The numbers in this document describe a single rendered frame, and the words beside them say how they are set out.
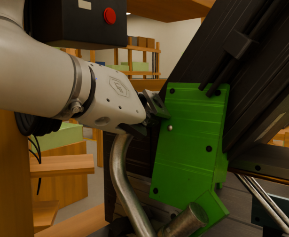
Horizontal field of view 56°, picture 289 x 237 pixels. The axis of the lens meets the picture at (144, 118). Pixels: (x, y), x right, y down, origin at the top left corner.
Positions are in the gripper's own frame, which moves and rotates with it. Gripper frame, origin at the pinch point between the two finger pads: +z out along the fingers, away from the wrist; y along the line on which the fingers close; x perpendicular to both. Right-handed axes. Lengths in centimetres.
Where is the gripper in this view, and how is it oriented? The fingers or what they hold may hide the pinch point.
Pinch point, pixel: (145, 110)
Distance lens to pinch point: 48.2
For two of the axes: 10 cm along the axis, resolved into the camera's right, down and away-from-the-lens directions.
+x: -6.7, 6.1, 4.2
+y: -4.1, -7.7, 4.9
